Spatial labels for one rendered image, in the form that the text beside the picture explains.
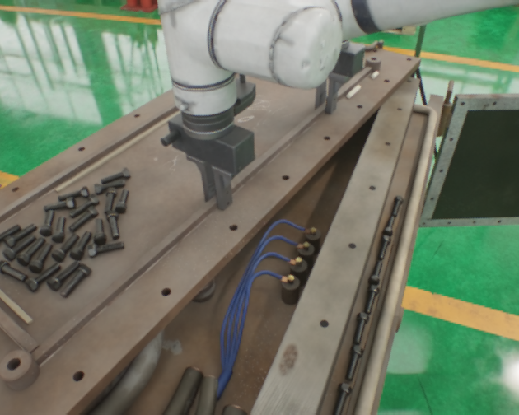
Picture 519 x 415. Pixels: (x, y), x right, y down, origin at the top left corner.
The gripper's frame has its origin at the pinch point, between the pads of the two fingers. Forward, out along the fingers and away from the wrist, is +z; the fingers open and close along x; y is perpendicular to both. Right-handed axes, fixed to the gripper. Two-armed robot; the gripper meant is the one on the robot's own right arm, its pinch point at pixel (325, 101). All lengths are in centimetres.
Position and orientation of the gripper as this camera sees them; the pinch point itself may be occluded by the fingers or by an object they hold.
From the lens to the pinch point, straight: 96.5
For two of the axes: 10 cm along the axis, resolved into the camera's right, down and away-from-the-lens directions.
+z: 0.3, 7.3, 6.8
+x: -8.1, -3.8, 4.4
